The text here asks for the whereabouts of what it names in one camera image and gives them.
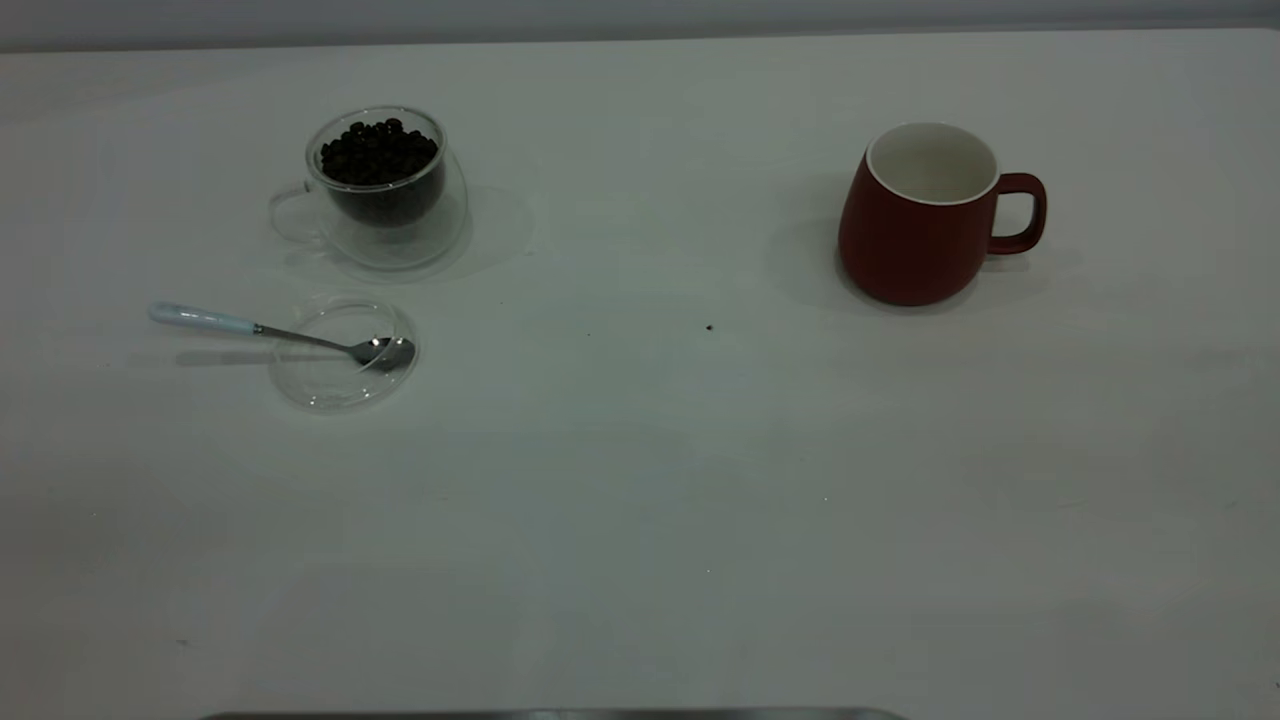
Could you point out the clear double-wall glass cup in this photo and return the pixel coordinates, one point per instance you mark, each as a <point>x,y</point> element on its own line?
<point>400,242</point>

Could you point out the red ceramic mug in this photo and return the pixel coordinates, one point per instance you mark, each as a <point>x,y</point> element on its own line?
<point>900,250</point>

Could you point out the dark coffee beans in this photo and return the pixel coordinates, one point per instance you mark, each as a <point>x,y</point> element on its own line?
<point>380,160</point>

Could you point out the clear round glass lid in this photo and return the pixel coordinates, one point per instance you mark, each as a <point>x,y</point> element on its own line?
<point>320,388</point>

